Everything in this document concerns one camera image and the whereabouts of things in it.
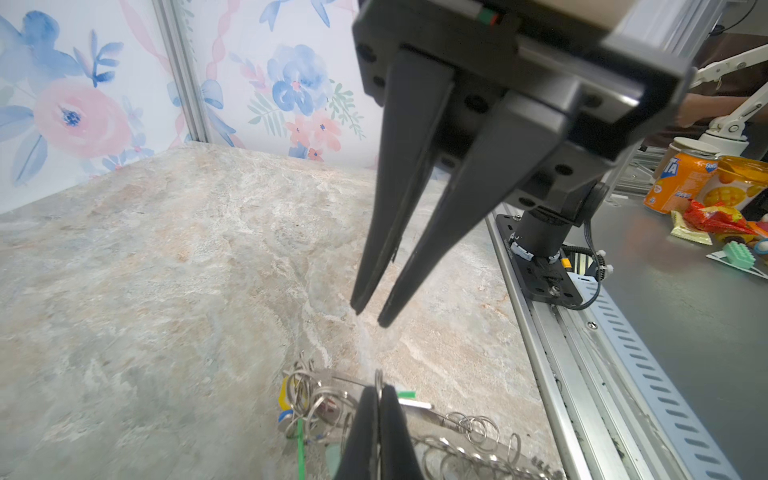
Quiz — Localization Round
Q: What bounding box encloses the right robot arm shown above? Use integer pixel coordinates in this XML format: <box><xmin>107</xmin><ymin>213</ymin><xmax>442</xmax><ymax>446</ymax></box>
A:
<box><xmin>350</xmin><ymin>1</ymin><xmax>692</xmax><ymax>327</ymax></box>

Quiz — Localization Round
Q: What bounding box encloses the orange soda can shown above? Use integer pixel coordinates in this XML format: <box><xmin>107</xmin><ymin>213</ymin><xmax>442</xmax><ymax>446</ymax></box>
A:
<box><xmin>643</xmin><ymin>137</ymin><xmax>720</xmax><ymax>214</ymax></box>

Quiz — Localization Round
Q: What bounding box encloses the yellow key tag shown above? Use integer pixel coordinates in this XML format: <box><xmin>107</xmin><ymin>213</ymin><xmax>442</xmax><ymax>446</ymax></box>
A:
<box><xmin>278</xmin><ymin>377</ymin><xmax>293</xmax><ymax>412</ymax></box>

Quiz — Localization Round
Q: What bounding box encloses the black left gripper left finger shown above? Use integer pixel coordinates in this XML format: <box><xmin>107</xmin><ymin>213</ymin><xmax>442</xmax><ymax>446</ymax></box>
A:
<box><xmin>334</xmin><ymin>386</ymin><xmax>379</xmax><ymax>480</ymax></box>

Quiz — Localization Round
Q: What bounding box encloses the aluminium corner post right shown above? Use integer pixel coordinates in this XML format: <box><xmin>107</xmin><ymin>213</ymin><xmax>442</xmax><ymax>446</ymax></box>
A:
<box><xmin>152</xmin><ymin>0</ymin><xmax>212</xmax><ymax>143</ymax></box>

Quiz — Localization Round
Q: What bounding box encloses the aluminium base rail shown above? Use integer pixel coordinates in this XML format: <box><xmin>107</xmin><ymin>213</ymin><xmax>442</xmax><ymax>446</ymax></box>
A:
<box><xmin>486</xmin><ymin>206</ymin><xmax>739</xmax><ymax>479</ymax></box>

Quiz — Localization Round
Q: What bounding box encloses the red snack packet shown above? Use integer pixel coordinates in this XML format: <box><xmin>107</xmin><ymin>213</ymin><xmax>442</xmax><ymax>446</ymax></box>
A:
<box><xmin>683</xmin><ymin>201</ymin><xmax>757</xmax><ymax>235</ymax></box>

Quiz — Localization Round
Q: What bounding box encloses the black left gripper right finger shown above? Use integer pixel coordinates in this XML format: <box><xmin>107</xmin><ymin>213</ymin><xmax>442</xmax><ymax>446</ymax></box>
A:
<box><xmin>379</xmin><ymin>385</ymin><xmax>424</xmax><ymax>480</ymax></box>

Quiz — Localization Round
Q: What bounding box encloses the blue key tag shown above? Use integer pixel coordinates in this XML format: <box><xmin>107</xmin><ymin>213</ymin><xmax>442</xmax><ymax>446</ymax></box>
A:
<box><xmin>278</xmin><ymin>409</ymin><xmax>294</xmax><ymax>425</ymax></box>

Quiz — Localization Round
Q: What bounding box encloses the green toy block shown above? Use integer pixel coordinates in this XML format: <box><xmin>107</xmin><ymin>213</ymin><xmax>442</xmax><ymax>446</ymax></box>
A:
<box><xmin>722</xmin><ymin>241</ymin><xmax>755</xmax><ymax>270</ymax></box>

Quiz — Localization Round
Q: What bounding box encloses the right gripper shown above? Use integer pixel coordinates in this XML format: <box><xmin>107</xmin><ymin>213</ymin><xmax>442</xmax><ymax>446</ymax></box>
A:
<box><xmin>350</xmin><ymin>1</ymin><xmax>692</xmax><ymax>328</ymax></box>

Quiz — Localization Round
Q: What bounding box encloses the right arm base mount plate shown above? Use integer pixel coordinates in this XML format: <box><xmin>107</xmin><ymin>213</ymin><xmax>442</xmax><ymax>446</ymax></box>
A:
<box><xmin>495</xmin><ymin>214</ymin><xmax>584</xmax><ymax>308</ymax></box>

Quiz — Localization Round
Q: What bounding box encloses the yellow snack jar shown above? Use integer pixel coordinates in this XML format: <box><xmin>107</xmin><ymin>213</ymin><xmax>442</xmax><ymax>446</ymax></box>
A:
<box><xmin>696</xmin><ymin>156</ymin><xmax>767</xmax><ymax>210</ymax></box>

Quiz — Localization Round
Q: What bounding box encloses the green key tag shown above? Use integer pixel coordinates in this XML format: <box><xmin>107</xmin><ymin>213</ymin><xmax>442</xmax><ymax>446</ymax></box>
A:
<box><xmin>293</xmin><ymin>389</ymin><xmax>418</xmax><ymax>480</ymax></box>

